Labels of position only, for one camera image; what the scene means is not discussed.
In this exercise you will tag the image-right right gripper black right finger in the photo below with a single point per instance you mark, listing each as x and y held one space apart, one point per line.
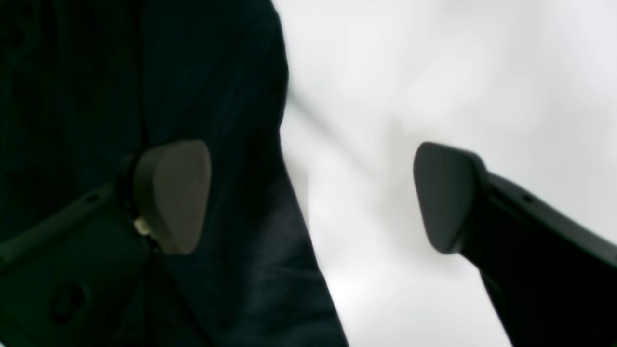
552 282

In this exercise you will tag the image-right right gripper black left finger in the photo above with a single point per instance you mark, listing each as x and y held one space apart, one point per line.
81 277

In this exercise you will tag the black t-shirt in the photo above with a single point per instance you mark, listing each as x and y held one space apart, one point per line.
86 82

